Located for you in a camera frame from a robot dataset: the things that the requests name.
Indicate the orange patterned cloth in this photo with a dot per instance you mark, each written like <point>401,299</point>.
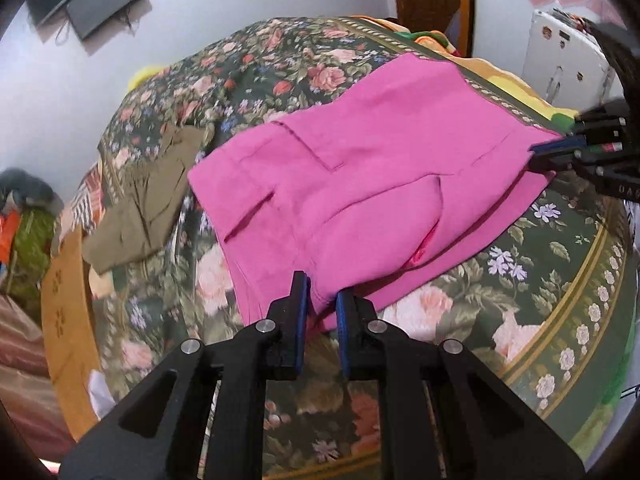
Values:
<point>67,330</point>

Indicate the yellow cloth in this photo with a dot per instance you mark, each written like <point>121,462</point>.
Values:
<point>142,74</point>

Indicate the olive green garment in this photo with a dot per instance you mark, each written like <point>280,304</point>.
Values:
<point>145,200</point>

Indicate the pink pants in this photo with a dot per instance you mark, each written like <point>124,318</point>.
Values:
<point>360,175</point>

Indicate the pile of clothes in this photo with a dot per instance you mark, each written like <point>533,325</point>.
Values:
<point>25,230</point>

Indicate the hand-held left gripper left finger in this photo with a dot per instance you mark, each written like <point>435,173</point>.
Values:
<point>301,310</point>

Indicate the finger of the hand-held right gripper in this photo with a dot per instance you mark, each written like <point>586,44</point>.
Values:
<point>552,146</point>
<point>550,162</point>

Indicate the floral bedsheet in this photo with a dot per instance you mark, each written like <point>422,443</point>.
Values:
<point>320,240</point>

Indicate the colourful striped cloth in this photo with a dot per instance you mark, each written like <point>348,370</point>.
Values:
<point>430,35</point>

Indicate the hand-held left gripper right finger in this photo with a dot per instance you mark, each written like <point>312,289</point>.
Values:
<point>341,320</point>

